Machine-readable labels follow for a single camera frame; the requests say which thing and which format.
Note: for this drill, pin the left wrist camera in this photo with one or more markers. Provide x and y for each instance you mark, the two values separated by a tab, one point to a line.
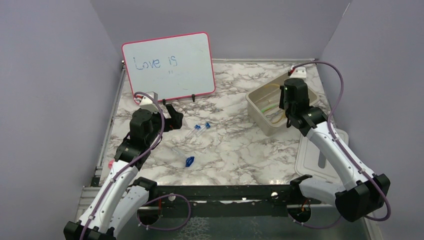
146	101

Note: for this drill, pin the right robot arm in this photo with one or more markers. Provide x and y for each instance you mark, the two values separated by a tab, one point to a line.
361	190

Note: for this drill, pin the beige plastic bin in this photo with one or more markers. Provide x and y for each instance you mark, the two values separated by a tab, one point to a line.
295	97

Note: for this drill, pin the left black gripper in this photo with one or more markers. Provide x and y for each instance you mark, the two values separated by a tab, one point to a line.
172	123

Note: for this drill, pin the green handled tool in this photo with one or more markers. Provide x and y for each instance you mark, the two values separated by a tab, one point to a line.
270	107

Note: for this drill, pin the yellow rubber tubing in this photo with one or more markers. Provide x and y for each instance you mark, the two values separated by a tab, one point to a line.
275	100

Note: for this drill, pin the blue capped test tube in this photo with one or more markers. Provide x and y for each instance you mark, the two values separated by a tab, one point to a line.
205	127
194	130

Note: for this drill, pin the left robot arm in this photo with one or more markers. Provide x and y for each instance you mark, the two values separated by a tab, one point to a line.
118	199

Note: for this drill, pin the pink framed whiteboard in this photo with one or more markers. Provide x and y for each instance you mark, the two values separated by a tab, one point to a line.
173	67

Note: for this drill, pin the white bin lid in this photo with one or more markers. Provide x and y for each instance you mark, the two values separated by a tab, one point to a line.
311	161

